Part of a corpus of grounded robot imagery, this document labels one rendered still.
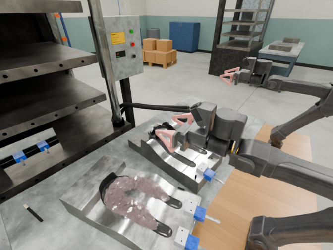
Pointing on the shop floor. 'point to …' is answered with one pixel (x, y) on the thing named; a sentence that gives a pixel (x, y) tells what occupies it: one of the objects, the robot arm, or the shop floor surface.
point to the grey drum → (152, 33)
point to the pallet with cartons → (159, 52)
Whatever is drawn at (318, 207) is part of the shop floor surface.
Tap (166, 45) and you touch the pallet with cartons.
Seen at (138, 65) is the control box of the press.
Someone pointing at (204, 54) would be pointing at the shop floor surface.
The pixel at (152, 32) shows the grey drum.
